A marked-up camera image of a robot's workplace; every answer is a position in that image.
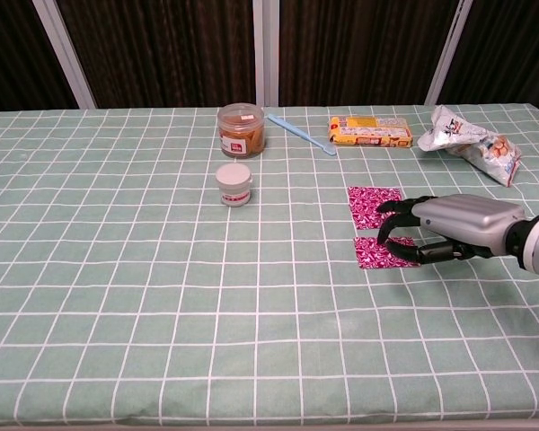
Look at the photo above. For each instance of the small white lidded jar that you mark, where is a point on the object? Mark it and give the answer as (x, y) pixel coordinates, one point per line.
(233, 184)

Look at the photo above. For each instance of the white partition frame post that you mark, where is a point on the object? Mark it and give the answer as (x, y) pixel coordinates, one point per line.
(449, 54)
(265, 54)
(66, 58)

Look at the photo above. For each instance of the light blue plastic stick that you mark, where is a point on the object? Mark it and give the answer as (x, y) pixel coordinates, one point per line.
(296, 131)

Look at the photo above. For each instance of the clear jar with brown snacks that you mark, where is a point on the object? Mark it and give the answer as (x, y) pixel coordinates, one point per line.
(241, 132)

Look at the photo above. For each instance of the crumpled white snack bag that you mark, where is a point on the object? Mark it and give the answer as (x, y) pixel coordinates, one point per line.
(462, 134)

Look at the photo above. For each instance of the pink patterned square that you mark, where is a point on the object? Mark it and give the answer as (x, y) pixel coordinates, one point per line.
(373, 257)
(364, 206)

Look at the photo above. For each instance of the dark ribbed partition panel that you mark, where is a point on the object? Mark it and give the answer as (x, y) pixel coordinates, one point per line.
(512, 49)
(161, 54)
(13, 54)
(364, 54)

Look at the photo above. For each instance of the green checked tablecloth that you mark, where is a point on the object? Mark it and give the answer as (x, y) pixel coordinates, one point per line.
(161, 292)

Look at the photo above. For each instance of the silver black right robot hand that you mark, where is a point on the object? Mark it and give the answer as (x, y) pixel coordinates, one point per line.
(467, 220)

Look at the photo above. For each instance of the yellow biscuit pack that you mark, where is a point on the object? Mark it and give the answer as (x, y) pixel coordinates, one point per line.
(368, 132)

